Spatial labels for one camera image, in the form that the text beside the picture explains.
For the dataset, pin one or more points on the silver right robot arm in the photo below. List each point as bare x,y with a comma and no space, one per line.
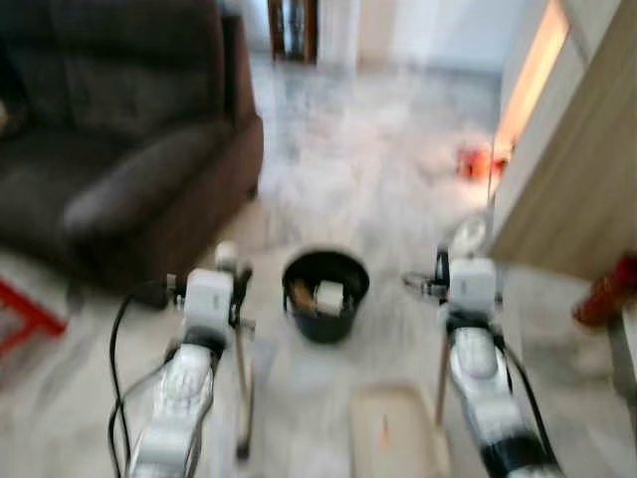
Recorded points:
478,373

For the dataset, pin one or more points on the light wooden cabinet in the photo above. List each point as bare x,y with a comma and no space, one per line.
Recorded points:
587,149

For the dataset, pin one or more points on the brown cardboard box white label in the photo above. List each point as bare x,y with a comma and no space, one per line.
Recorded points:
328,297

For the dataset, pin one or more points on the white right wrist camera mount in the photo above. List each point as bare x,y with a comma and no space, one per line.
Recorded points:
472,287

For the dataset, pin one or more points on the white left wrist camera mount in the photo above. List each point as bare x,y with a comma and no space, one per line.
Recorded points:
208,304

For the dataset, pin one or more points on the small red orange object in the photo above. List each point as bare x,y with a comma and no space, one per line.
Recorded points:
478,162

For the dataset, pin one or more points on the dark wooden door frame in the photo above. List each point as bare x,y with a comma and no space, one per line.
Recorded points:
293,28

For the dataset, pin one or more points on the dark brown sofa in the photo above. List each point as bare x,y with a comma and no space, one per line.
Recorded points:
119,129

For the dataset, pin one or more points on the round black waste bin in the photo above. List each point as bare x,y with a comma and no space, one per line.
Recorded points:
324,324

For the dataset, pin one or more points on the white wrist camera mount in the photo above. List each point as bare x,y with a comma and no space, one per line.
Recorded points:
208,304
472,287

